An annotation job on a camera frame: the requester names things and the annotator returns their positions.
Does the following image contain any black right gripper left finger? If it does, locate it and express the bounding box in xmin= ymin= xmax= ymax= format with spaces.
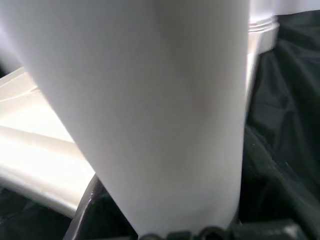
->
xmin=66 ymin=173 xmax=141 ymax=240

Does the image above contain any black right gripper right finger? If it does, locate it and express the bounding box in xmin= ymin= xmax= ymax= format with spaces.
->
xmin=234 ymin=128 xmax=320 ymax=226

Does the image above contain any white plastic table top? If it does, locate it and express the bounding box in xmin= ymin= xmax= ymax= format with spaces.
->
xmin=0 ymin=23 xmax=280 ymax=218

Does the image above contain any black table cloth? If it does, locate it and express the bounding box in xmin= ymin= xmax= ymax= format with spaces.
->
xmin=0 ymin=9 xmax=320 ymax=240

